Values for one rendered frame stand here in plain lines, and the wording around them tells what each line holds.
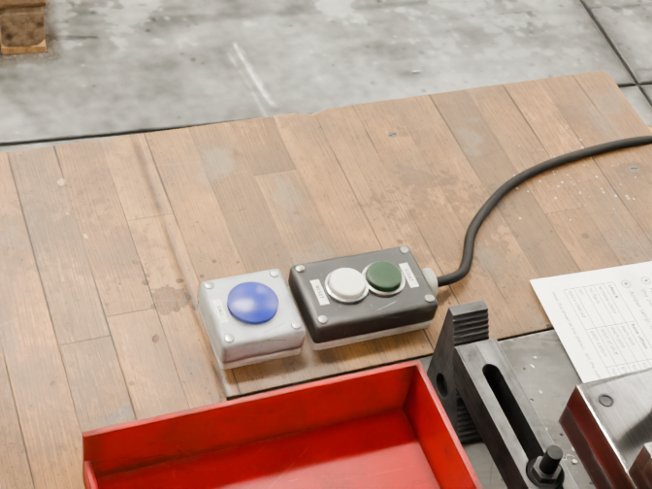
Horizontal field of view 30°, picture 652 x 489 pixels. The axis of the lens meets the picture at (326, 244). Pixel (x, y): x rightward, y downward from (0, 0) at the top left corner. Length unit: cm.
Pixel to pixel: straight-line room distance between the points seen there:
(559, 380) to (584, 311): 8
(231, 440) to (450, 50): 197
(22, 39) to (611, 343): 179
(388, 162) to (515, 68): 167
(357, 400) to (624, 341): 25
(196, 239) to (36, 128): 144
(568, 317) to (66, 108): 162
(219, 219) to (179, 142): 10
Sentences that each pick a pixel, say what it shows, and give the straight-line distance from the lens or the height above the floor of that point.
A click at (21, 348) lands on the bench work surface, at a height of 90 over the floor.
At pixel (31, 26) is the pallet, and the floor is 7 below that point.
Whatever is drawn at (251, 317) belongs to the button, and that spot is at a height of 94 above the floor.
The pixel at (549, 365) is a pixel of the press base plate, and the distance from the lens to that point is 101.
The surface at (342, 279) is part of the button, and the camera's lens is 97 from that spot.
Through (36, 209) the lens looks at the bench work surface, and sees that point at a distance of 105.
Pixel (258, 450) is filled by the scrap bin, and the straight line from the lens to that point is 90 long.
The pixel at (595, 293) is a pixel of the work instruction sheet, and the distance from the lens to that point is 107.
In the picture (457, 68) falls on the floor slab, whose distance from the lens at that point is 273.
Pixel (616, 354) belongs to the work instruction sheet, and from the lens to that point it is 103.
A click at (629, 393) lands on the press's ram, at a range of 69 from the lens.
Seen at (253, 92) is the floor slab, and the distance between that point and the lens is 256.
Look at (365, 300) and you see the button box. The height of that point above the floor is 93.
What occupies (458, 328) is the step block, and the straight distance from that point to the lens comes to 90.
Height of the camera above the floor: 166
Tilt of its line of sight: 47 degrees down
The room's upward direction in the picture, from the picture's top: 12 degrees clockwise
